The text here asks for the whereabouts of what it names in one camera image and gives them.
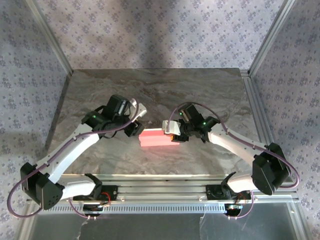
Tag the black left controller board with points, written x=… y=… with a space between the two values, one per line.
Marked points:
x=91 y=207

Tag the black right controller board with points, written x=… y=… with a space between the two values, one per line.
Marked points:
x=233 y=211

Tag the aluminium right frame post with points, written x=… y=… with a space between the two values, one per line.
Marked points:
x=269 y=37

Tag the aluminium frame post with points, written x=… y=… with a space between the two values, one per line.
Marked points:
x=52 y=40
x=269 y=37

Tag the black controller board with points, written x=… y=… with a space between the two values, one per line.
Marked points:
x=91 y=207
x=233 y=211

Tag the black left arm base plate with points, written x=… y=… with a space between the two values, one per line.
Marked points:
x=111 y=190

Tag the pink paper box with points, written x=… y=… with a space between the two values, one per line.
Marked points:
x=155 y=138

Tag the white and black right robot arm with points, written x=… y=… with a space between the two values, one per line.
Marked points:
x=235 y=140

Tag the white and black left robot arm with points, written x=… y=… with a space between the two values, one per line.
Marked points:
x=72 y=150

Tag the long aluminium base rail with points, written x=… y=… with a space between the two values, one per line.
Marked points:
x=160 y=186

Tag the aluminium side rail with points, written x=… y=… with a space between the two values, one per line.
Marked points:
x=260 y=110

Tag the aluminium left frame post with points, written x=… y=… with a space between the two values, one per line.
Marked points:
x=52 y=40

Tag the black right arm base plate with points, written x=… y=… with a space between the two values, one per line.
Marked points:
x=210 y=190

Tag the shiny metal sheet panel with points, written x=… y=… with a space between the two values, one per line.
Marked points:
x=150 y=228

